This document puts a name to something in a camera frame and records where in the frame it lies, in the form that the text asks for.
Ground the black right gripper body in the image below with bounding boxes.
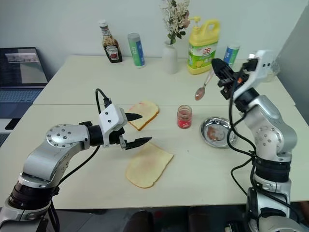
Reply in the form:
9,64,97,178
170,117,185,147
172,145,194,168
217,61,252,100

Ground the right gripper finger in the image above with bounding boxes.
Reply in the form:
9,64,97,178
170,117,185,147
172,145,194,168
212,65,233,81
211,58,235,76

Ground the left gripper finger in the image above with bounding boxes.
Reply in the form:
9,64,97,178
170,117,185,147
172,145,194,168
125,136,153,151
125,112,143,122

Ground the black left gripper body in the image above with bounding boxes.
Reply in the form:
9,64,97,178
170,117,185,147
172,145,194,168
107,127,128,151

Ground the metal spoon with jam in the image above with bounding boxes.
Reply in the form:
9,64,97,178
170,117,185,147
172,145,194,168
195,68,215,102

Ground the small toast bread slice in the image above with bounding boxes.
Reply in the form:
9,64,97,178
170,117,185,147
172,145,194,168
126,100,160,132

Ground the large toast bread slice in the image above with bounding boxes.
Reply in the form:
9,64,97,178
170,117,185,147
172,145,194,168
125,142,175,189

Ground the small glass jam jar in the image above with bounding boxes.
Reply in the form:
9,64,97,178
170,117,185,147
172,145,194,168
176,104,193,130

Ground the blue green cylindrical canister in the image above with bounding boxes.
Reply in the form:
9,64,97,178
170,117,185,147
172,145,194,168
127,32,146,69
223,43,240,69

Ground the yellow dish soap bottle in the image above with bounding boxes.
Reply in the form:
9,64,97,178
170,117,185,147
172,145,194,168
187,16,221,76

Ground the clear glass bowl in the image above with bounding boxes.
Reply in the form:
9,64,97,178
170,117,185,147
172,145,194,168
265,59,281,83

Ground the round metal dish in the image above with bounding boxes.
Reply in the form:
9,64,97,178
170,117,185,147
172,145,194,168
199,116,239,149

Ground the white ceramic vase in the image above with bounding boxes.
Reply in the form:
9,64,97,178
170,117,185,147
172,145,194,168
162,40,180,75

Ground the dried flower bouquet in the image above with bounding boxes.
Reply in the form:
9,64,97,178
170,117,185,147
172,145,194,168
160,0,192,45

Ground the ketchup bottle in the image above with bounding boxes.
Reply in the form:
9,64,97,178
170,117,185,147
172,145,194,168
98,19,123,64

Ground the dark rounded shape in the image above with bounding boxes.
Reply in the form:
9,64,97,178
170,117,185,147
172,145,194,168
129,209,155,232

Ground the black smartphone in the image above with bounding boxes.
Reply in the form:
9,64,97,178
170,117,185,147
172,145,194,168
4,118,23,131

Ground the open laptop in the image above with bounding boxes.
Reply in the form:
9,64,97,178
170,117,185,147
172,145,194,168
0,46,49,119

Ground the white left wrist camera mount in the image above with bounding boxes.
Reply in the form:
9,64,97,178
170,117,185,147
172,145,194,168
98,98,127,148

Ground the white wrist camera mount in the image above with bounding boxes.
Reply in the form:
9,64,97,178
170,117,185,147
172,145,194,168
98,98,127,148
233,49,275,98

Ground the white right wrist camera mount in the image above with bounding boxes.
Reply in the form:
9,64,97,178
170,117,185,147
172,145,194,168
233,49,275,98

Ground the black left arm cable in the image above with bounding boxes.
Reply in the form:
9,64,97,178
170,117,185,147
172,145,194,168
47,88,113,232

